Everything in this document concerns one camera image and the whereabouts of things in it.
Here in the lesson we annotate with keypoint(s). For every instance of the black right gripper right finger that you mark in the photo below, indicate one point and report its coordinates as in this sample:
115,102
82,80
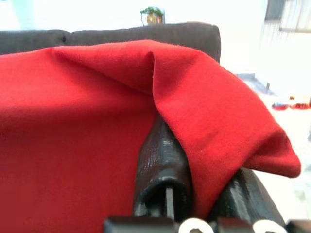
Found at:
245,196

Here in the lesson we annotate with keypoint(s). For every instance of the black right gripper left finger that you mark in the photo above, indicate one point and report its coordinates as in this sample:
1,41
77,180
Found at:
160,170

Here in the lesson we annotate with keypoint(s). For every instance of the red square pillow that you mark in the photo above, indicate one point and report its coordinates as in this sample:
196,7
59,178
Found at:
73,121

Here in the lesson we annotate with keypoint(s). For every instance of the dark grey fabric sofa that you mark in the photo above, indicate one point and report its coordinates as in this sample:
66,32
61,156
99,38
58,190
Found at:
170,34

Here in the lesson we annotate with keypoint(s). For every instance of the green plant in golden pot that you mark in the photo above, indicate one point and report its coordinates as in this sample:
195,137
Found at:
151,15

